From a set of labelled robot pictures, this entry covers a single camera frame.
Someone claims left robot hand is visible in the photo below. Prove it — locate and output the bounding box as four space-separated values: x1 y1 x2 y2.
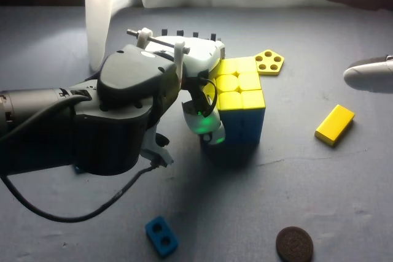
144 28 227 147

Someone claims multicolour puzzle cube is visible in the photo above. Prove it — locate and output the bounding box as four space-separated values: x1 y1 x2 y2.
202 55 267 145

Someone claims yellow pentagon block with holes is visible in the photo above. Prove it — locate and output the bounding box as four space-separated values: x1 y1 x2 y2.
254 48 286 77

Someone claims yellow rectangular block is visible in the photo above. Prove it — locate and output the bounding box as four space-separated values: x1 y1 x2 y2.
314 104 356 148

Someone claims blue two-hole block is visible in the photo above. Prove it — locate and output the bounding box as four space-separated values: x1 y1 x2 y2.
144 215 180 258

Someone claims dark chocolate sandwich cookie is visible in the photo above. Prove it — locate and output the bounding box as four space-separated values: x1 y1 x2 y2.
275 226 314 262

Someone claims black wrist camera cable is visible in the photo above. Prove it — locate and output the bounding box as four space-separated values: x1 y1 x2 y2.
0 165 156 223

